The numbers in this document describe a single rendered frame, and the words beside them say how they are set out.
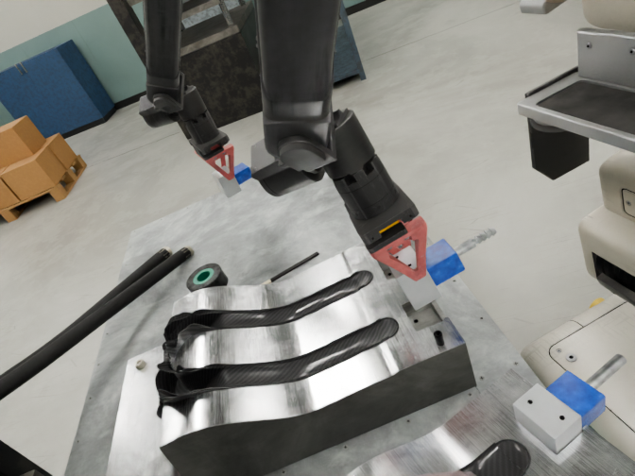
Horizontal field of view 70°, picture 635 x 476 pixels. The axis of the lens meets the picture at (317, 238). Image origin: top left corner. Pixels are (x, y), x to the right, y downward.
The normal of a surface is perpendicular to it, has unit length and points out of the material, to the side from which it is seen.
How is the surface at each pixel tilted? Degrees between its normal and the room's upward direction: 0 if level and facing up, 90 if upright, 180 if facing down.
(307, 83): 115
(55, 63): 90
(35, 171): 90
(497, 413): 0
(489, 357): 0
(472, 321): 0
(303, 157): 123
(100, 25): 90
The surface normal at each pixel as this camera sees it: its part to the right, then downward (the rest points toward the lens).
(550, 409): -0.35, -0.75
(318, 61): 0.12, 0.91
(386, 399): 0.20, 0.52
